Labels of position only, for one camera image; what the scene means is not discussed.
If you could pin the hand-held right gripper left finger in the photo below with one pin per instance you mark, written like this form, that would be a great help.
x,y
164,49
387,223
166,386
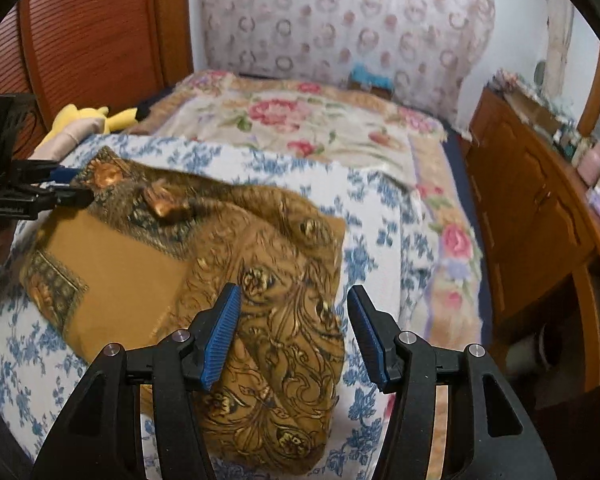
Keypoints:
x,y
220,342

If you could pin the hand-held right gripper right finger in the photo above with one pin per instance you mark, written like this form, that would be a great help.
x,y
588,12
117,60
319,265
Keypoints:
x,y
367,342

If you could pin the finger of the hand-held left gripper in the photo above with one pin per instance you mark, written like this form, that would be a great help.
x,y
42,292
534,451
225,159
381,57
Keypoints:
x,y
70,197
55,172

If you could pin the mustard patterned shirt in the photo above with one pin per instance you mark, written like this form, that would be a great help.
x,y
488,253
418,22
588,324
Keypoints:
x,y
195,260

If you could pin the beige pillow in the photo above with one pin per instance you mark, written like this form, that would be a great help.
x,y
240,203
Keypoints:
x,y
62,145

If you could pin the yellow plush toy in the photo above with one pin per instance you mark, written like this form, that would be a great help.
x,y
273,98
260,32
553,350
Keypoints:
x,y
85,117

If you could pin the blue floral white sheet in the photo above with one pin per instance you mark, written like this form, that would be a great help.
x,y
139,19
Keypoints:
x,y
380,240

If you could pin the brown slatted wooden wardrobe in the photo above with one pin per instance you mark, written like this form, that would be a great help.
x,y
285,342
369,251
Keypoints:
x,y
95,45

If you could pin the white waste bin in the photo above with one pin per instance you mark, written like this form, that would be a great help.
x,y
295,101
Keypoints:
x,y
527,352

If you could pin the wooden sideboard cabinet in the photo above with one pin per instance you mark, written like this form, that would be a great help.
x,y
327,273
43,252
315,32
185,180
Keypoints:
x,y
530,200

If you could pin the blue cloth bundle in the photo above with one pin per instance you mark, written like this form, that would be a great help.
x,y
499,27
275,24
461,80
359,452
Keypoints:
x,y
370,77

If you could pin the cardboard box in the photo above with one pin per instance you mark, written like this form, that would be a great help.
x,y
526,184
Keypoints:
x,y
530,107

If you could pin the pink bottle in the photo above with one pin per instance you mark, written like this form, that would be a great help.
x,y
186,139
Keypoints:
x,y
592,162

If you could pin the small oval mirror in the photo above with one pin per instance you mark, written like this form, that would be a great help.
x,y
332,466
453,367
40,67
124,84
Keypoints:
x,y
540,72

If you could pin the beige lace curtain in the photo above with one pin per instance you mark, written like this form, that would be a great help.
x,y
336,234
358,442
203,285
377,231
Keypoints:
x,y
560,45

